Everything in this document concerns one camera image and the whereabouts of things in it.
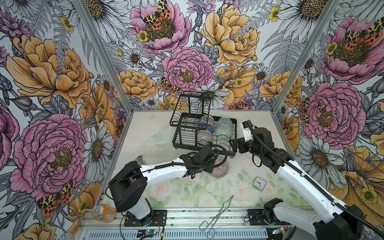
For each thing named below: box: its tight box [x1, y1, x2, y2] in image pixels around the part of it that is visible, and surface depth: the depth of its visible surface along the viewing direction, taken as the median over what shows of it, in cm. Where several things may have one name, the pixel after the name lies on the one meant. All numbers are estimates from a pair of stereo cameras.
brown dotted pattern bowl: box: [197, 130, 213, 147], surface depth 104 cm
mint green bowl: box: [216, 117, 233, 125], surface depth 107 cm
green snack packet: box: [134, 155, 144, 166], surface depth 93 cm
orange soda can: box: [91, 204, 116, 223], surface depth 68 cm
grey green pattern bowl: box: [215, 123, 234, 139], surface depth 107 cm
